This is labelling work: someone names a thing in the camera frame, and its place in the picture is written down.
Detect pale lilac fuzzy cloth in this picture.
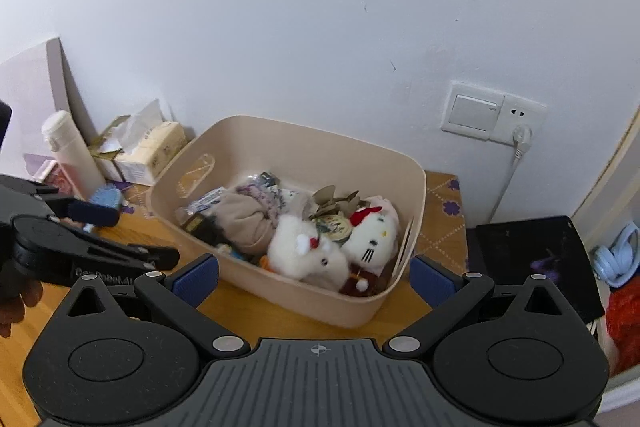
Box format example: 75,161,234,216
235,179,296,218

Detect brown plush toy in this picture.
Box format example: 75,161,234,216
212,192,278,253

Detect grey board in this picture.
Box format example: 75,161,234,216
0,38,98,188

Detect white wall switch socket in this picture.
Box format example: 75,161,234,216
441,80,547,144

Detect blue hair brush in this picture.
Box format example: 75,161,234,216
89,186,127,210

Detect white fluffy plush toy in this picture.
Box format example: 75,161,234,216
266,213,351,292

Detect white plug with cable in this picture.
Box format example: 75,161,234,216
487,124,533,228

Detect black box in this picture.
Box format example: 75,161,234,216
180,213,216,242

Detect purple box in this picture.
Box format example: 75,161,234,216
22,153,57,185

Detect yellow sealed tissue pack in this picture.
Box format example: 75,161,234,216
114,122,187,186

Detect beige plastic basket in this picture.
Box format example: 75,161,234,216
150,115,427,329

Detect opened tissue pack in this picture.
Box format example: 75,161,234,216
89,99,166,180

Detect small round tin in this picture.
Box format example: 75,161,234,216
315,213,353,244

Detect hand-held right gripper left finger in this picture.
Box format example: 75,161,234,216
65,253,251,354

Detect light blue headphones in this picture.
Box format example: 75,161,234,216
590,222,640,288

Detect white thermos bottle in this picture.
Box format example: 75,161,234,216
41,110,107,202

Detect red bag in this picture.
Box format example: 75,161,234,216
605,287,640,375

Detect white cat plush toy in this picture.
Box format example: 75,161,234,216
339,205,401,297

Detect red packet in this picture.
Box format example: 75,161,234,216
42,162,76,198

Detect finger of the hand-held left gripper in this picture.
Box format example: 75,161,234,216
0,175,121,228
65,224,181,270

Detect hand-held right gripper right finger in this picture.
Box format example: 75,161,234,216
384,253,571,354

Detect clear plastic packet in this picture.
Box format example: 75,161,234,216
187,187,228,215

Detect blue cartoon tissue pack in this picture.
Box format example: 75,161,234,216
217,243,253,262

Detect wooden desktop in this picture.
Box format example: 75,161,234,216
0,197,471,427

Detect black tablet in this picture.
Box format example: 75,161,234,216
474,215,606,324

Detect person's left hand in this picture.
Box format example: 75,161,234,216
0,282,45,339

